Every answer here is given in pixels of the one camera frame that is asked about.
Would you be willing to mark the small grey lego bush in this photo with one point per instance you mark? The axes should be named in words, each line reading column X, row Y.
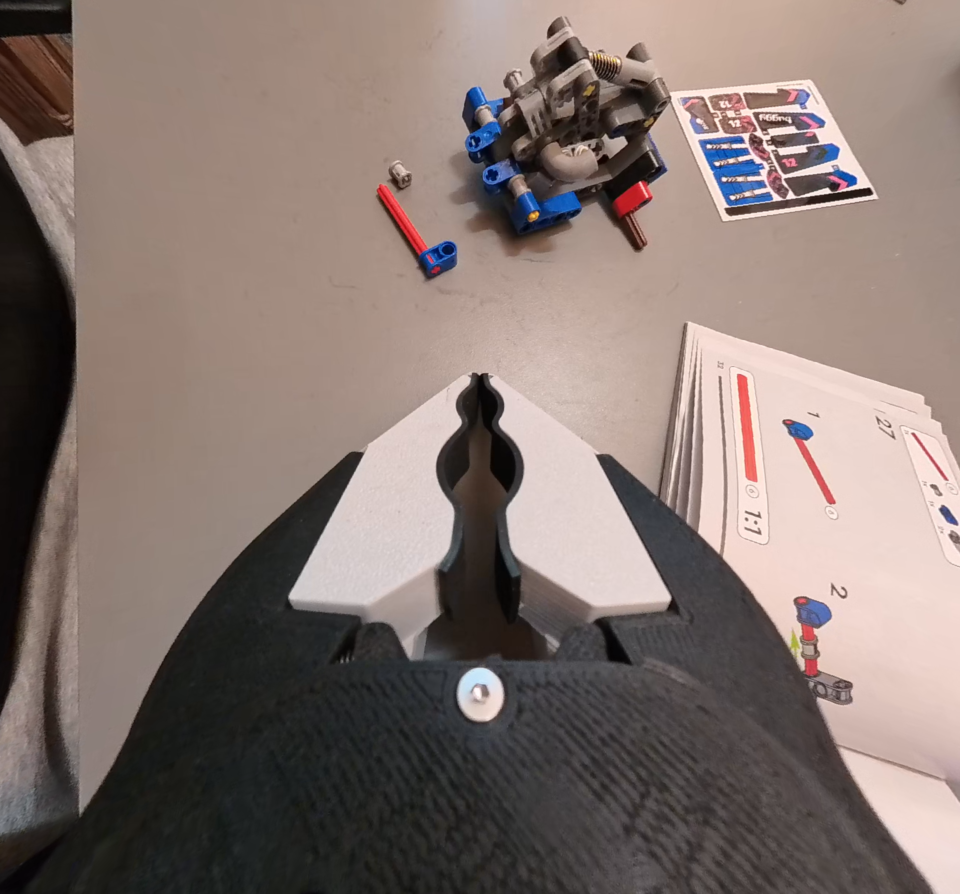
column 400, row 174

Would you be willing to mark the open lego instruction booklet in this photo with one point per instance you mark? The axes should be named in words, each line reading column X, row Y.
column 825, row 571

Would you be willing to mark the lego sticker sheet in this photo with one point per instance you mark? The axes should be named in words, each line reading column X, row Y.
column 772, row 151

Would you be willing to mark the blue grey lego assembly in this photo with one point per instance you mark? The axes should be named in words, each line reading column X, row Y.
column 570, row 121

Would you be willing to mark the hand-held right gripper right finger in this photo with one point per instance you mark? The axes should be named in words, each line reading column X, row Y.
column 585, row 534

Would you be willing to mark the person's grey garment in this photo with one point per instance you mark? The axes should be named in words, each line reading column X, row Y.
column 45, row 744

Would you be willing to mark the red axle with blue connector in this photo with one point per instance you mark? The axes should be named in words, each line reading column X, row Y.
column 439, row 258

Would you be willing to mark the person's black garment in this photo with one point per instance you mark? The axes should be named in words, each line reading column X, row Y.
column 34, row 421

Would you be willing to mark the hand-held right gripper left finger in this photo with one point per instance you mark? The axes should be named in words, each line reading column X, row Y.
column 375, row 526

